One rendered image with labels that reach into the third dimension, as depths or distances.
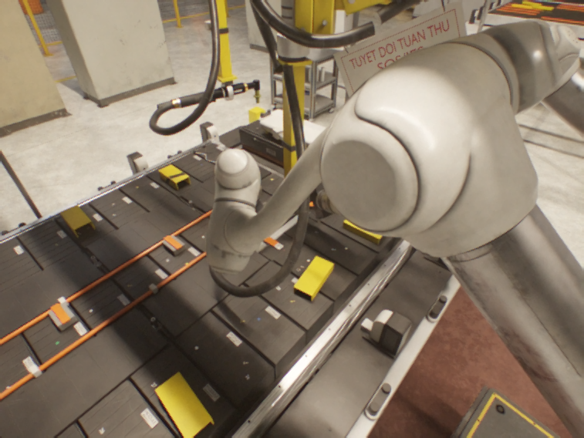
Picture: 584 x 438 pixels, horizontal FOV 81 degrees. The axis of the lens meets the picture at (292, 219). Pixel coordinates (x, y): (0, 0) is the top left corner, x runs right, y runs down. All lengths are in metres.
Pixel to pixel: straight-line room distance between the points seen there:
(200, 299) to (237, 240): 0.48
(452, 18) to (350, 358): 1.01
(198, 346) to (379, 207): 0.90
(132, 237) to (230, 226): 0.78
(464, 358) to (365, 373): 1.27
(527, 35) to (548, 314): 0.27
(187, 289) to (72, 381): 0.39
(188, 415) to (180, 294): 0.39
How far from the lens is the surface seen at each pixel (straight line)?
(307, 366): 1.07
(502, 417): 1.95
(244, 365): 1.06
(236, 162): 0.79
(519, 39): 0.45
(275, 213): 0.67
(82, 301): 1.35
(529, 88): 0.45
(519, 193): 0.34
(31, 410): 1.20
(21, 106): 5.41
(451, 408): 2.24
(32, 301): 1.43
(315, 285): 1.17
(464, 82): 0.33
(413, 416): 2.16
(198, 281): 1.25
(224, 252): 0.78
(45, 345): 1.30
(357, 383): 1.19
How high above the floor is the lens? 1.95
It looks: 41 degrees down
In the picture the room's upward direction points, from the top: straight up
